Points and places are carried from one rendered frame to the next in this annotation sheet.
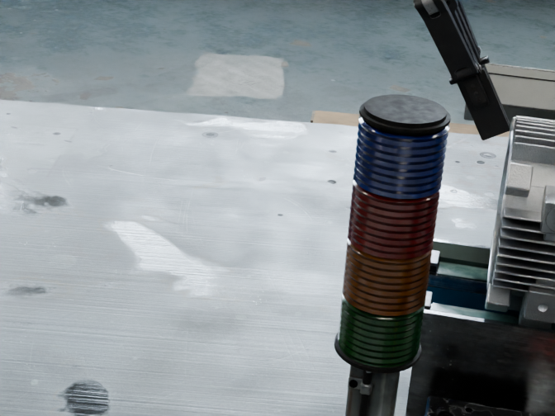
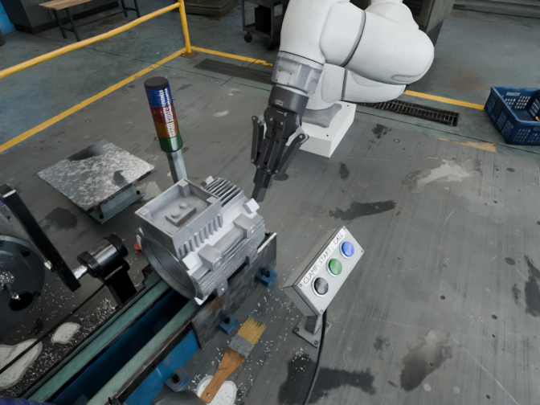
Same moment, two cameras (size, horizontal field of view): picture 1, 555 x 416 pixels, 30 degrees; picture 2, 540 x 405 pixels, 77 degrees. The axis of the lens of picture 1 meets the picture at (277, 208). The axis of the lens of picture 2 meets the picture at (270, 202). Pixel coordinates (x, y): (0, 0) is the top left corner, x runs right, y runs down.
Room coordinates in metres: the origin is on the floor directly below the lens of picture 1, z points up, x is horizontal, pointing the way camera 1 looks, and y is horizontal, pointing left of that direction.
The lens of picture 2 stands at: (1.24, -0.69, 1.58)
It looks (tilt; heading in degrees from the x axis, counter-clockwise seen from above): 44 degrees down; 115
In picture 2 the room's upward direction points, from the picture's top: straight up
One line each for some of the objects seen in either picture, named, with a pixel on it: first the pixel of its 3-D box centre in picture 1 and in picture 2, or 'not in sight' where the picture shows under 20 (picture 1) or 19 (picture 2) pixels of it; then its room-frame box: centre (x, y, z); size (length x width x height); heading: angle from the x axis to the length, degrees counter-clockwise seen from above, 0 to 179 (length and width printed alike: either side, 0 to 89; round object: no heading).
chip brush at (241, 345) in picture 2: not in sight; (233, 357); (1.03, -0.44, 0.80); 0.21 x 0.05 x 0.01; 84
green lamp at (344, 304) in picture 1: (380, 322); (169, 139); (0.64, -0.08, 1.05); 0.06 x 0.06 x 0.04
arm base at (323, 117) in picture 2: not in sight; (310, 105); (0.84, 0.53, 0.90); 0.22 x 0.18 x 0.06; 178
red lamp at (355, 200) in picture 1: (393, 211); (162, 109); (0.64, -0.08, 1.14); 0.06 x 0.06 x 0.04
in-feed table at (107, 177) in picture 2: not in sight; (102, 184); (0.39, -0.16, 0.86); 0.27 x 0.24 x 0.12; 169
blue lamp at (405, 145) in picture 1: (400, 151); (158, 92); (0.64, -0.08, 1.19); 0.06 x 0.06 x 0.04
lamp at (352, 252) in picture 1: (386, 267); (166, 124); (0.64, -0.08, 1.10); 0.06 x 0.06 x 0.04
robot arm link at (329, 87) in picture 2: not in sight; (319, 73); (0.87, 0.53, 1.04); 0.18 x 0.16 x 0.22; 13
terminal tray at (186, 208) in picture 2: not in sight; (182, 218); (0.89, -0.35, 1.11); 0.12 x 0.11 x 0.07; 79
